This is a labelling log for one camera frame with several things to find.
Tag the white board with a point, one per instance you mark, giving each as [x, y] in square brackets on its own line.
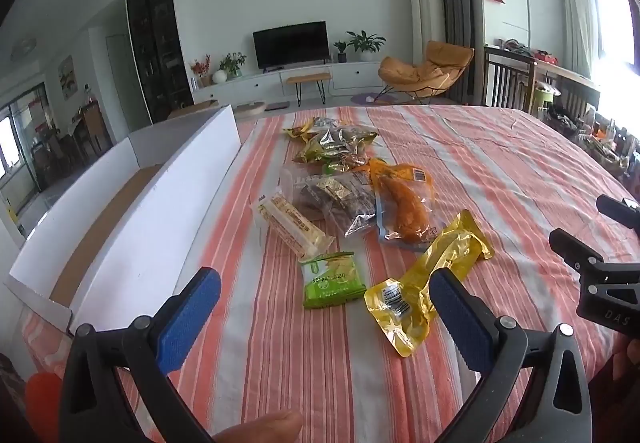
[150, 223]

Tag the framed wall picture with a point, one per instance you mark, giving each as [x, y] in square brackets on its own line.
[67, 78]

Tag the yellow green stool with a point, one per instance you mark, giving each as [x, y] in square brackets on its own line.
[545, 95]

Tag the person's orange clothing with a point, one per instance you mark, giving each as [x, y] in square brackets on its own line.
[42, 395]

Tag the cream snack bar packet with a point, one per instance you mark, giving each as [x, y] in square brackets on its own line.
[292, 228]

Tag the white sheer curtain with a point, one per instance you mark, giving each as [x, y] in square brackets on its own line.
[575, 13]

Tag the large potted plant white pot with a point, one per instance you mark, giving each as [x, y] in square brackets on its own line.
[367, 43]

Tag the orange white striped cloth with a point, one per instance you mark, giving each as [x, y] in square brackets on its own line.
[500, 163]

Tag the bright window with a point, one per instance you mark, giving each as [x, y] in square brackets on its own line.
[615, 23]

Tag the wooden bench with metal legs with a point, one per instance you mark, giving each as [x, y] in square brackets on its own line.
[307, 77]

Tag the brown cardboard box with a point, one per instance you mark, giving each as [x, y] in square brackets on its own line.
[192, 109]

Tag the covered standing air conditioner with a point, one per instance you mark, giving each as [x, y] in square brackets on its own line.
[425, 8]

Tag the round purple rug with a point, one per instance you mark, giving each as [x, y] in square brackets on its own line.
[362, 99]

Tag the orange lounge chair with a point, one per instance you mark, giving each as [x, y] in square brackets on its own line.
[435, 63]

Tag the dark wooden furniture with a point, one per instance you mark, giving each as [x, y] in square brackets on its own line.
[95, 123]

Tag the small potted plant dark pot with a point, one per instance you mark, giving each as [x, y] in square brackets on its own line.
[341, 52]

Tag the balcony glass door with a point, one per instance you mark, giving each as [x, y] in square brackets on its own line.
[15, 143]

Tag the orange chicken leg packet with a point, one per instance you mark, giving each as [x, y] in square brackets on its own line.
[405, 210]

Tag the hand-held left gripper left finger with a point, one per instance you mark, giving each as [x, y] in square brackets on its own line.
[192, 318]

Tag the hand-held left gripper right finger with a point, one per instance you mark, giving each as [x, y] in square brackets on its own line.
[462, 323]

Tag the small orange brown packet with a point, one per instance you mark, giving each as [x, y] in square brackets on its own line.
[357, 160]

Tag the red flowers in vase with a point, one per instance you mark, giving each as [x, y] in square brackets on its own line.
[201, 70]

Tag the yellow edged snack packet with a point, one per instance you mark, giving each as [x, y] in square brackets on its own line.
[300, 130]

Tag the black television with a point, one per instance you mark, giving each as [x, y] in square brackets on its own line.
[290, 43]

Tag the wooden railing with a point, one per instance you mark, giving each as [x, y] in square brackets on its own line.
[505, 73]

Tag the clear bag of brown snacks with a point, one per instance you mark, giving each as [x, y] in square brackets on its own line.
[340, 208]

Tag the person's left hand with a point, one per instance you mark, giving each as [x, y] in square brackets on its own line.
[265, 428]

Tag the small green snack packet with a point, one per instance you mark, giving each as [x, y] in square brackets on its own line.
[334, 167]

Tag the black display cabinet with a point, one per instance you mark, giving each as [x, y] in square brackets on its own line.
[155, 48]

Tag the yellow foil snack packet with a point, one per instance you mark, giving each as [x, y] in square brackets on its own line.
[450, 243]

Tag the clutter of household goods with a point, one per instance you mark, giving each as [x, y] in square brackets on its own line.
[600, 138]

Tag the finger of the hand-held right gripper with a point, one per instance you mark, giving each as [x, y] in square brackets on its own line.
[617, 210]
[575, 248]

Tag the green plant in glass vase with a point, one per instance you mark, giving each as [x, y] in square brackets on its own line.
[232, 64]

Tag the white television cabinet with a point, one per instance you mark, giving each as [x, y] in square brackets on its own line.
[350, 75]

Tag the round white vase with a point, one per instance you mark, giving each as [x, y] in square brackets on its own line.
[219, 76]

